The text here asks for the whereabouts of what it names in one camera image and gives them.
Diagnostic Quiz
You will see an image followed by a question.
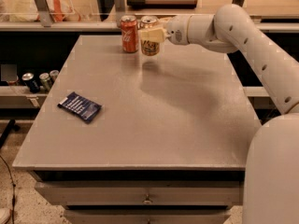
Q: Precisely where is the lower grey drawer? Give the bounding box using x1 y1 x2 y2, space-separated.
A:
64 209 229 224

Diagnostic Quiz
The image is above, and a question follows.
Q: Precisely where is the upper grey drawer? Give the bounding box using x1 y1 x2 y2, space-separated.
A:
35 181 243 206

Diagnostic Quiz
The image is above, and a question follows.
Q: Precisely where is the silver soda can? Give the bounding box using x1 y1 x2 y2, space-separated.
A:
50 70 59 81

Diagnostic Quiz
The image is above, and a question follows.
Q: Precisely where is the middle metal bracket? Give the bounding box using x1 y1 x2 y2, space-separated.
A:
114 0 125 27

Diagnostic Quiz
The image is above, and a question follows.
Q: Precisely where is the blue snack bag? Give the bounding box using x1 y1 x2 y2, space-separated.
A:
57 91 102 123

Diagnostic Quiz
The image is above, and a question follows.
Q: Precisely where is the white shoe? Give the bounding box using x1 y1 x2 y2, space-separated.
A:
0 208 11 224

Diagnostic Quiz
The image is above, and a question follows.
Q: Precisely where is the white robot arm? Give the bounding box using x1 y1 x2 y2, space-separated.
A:
138 4 299 224

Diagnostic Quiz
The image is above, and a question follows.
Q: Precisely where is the black bar left floor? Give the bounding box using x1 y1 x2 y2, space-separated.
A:
0 119 15 148

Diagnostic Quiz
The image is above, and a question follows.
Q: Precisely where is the green soda can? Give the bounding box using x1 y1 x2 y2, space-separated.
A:
39 73 52 91

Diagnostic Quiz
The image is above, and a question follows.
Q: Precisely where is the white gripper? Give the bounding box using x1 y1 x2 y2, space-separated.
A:
138 15 190 45

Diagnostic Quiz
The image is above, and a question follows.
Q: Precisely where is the red coke can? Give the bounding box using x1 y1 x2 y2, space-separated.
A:
121 15 138 53

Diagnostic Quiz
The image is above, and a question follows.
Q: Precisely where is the white plastic bag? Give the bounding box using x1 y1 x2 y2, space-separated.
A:
5 0 81 25

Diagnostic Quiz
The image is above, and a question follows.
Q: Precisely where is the left metal bracket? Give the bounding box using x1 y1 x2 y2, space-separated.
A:
35 0 53 27

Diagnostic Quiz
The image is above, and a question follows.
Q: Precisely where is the grey drawer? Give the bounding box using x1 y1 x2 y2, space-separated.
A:
64 209 229 224
35 181 243 206

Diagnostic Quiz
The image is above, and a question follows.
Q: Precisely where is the black cable left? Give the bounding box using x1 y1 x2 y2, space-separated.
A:
0 154 17 224

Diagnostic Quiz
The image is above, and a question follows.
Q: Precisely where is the orange soda can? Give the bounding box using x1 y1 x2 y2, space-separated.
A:
139 15 160 56

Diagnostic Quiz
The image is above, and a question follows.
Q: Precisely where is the dark blue soda can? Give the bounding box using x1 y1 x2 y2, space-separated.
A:
21 73 40 93

